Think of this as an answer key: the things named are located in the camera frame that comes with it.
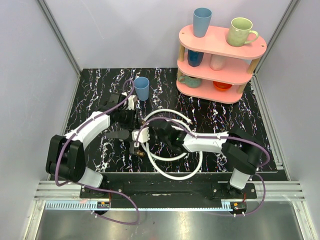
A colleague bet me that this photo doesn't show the blue cup on shelf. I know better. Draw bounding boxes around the blue cup on shelf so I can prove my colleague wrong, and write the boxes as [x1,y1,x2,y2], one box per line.
[193,7,212,38]

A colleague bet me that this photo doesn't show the black marble mat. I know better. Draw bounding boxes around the black marble mat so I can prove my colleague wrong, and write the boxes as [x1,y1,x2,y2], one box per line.
[63,68,272,173]

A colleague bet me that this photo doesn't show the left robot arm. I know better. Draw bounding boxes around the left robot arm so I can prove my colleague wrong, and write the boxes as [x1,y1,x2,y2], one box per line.
[45,92,138,198]

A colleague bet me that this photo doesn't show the blue cup on mat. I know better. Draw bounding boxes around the blue cup on mat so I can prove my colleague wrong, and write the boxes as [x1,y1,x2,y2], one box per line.
[134,76,150,101]

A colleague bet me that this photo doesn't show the green mug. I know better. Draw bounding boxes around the green mug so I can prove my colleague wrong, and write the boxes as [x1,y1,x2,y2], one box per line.
[226,17,260,47]

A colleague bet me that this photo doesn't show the white flexible hose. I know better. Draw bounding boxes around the white flexible hose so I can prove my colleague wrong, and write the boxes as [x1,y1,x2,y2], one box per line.
[143,108,203,180]

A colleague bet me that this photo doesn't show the dark blue cup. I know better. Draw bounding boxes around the dark blue cup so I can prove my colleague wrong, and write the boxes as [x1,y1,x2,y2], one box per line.
[187,49,204,67]

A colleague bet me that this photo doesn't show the black spray gun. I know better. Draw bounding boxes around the black spray gun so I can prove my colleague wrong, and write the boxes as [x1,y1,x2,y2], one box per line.
[105,117,145,157]

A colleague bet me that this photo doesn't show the orange bowl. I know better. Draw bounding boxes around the orange bowl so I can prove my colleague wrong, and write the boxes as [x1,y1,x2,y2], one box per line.
[212,81,233,92]

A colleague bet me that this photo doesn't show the teal ceramic mug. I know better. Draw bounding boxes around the teal ceramic mug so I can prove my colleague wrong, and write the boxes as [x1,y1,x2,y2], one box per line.
[178,75,202,88]

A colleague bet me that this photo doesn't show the pink three-tier shelf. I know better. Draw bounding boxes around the pink three-tier shelf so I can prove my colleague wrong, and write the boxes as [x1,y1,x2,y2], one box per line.
[176,25,267,104]

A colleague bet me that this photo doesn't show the pink faceted cup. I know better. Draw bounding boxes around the pink faceted cup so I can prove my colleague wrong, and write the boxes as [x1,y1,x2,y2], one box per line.
[209,54,227,71]

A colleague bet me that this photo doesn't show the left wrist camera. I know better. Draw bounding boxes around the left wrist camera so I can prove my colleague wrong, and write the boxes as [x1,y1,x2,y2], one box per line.
[122,94,138,110]

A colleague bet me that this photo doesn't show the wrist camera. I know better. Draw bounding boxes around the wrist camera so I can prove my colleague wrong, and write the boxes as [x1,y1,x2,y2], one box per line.
[122,94,138,110]
[131,127,150,148]

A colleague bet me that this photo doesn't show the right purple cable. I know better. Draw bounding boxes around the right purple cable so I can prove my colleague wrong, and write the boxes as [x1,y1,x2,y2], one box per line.
[134,117,271,217]

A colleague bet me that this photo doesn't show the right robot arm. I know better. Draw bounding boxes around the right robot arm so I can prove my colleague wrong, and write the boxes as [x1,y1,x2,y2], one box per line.
[148,119,270,199]

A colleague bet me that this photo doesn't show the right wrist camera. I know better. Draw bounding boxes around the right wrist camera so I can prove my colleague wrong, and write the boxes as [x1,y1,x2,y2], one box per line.
[131,127,150,148]

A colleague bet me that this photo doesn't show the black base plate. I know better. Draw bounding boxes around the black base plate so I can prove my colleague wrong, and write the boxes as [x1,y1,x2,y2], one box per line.
[49,171,288,201]

